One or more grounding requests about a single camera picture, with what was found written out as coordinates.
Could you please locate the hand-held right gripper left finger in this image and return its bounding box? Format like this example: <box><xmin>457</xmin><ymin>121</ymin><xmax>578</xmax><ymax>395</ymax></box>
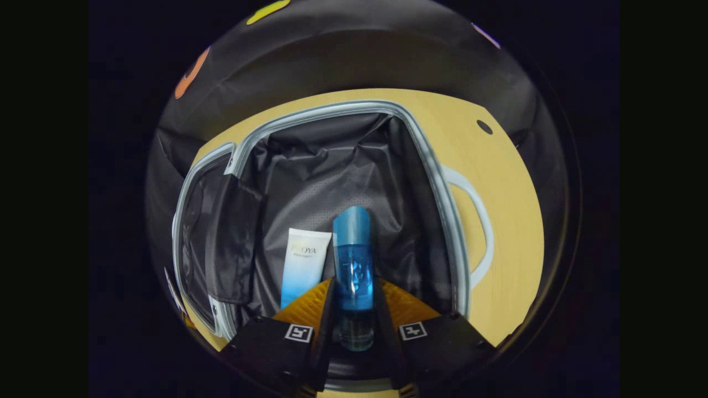
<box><xmin>221</xmin><ymin>278</ymin><xmax>336</xmax><ymax>398</ymax></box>

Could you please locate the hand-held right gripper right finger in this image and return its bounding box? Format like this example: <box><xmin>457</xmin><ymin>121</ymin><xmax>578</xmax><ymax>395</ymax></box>
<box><xmin>374</xmin><ymin>278</ymin><xmax>496</xmax><ymax>398</ymax></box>

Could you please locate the blue glass bottle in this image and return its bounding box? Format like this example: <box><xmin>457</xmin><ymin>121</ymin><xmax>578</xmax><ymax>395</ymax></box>
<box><xmin>332</xmin><ymin>206</ymin><xmax>377</xmax><ymax>353</ymax></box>

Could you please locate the white blue squeeze tube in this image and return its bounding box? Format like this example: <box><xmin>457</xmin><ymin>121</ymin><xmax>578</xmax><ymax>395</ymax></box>
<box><xmin>279</xmin><ymin>228</ymin><xmax>333</xmax><ymax>310</ymax></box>

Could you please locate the light blue small suitcase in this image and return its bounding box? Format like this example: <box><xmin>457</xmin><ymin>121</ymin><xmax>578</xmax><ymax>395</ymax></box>
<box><xmin>164</xmin><ymin>99</ymin><xmax>494</xmax><ymax>394</ymax></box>

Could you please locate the black backdrop cloth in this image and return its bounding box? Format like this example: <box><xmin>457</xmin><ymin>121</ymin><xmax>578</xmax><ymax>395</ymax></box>
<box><xmin>145</xmin><ymin>0</ymin><xmax>579</xmax><ymax>354</ymax></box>

